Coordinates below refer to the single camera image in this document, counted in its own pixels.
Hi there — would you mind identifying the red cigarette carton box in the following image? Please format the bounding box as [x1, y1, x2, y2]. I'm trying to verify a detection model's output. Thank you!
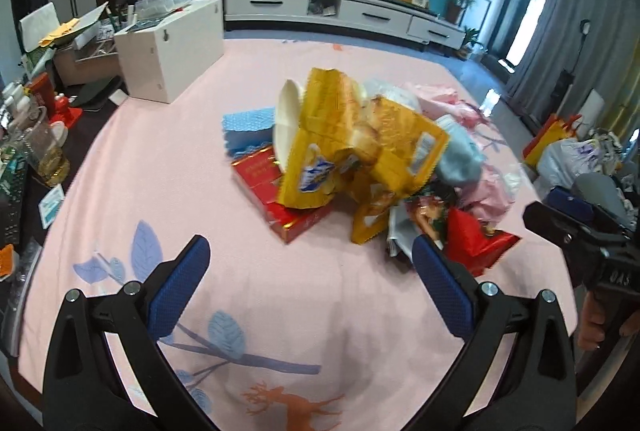
[231, 146, 332, 243]

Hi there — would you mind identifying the blue woven cloth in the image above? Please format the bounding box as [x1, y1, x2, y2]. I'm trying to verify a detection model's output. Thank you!
[221, 107, 274, 158]

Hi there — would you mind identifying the person's right hand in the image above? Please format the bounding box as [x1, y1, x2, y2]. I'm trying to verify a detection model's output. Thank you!
[577, 291, 640, 352]

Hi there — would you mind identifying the white plastic shopping bag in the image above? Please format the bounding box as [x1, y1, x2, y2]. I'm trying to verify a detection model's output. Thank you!
[534, 138, 602, 196]

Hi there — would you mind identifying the pink plastic bag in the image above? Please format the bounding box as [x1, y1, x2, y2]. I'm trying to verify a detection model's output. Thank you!
[404, 83, 523, 226]

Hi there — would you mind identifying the orange gift bag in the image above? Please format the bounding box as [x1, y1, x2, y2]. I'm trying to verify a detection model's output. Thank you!
[523, 113, 582, 168]

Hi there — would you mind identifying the red foil wrapper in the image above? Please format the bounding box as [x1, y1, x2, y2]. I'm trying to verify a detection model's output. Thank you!
[444, 208, 521, 277]

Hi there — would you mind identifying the light blue knit cloth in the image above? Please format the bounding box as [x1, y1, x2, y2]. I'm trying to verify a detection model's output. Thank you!
[435, 114, 485, 187]

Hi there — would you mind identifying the orange snack wrapper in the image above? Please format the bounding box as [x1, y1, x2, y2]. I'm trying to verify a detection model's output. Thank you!
[349, 95, 449, 245]

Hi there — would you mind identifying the grey curtain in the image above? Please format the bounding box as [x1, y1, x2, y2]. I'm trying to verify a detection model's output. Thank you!
[506, 0, 639, 124]

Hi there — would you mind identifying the pink floral tablecloth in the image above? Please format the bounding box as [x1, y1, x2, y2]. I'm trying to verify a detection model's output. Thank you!
[16, 37, 582, 431]

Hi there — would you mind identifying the clear glass cup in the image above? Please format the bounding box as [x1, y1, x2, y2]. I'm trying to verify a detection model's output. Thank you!
[17, 106, 70, 188]

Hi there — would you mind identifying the small floor potted plant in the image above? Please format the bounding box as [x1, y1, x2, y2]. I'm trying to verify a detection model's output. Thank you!
[456, 28, 486, 60]

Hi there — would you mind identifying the potted green plant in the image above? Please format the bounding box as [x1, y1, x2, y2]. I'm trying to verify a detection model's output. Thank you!
[445, 0, 475, 24]

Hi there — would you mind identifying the yellow snack bag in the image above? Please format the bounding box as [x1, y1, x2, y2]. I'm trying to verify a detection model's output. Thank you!
[278, 68, 366, 210]

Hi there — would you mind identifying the white paper plate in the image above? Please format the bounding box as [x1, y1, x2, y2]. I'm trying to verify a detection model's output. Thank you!
[272, 79, 305, 173]

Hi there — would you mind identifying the white wooden box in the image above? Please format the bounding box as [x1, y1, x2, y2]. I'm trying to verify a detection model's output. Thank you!
[114, 0, 224, 104]

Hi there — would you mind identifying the white TV cabinet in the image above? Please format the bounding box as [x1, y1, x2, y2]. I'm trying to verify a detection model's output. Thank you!
[224, 0, 465, 50]

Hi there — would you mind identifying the clear plastic container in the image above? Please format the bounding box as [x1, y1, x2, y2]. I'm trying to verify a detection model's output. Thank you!
[134, 0, 192, 21]

